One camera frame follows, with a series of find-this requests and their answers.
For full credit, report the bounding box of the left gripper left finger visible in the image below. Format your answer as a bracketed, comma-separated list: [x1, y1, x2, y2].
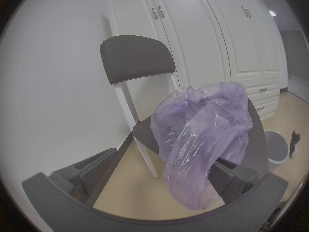
[48, 148, 124, 206]

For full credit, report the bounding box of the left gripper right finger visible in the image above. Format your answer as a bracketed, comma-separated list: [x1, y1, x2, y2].
[210, 161, 260, 203]

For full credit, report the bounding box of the white trash bin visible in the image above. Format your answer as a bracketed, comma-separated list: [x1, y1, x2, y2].
[264, 130, 289, 173]

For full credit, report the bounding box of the purple plastic bag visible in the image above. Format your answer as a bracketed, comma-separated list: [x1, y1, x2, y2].
[150, 82, 254, 211]

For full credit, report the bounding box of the white chair with grey seat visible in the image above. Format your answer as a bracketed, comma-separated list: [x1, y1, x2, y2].
[100, 35, 269, 179]

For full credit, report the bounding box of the white wardrobe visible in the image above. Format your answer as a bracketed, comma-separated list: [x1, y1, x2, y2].
[104, 0, 288, 130]

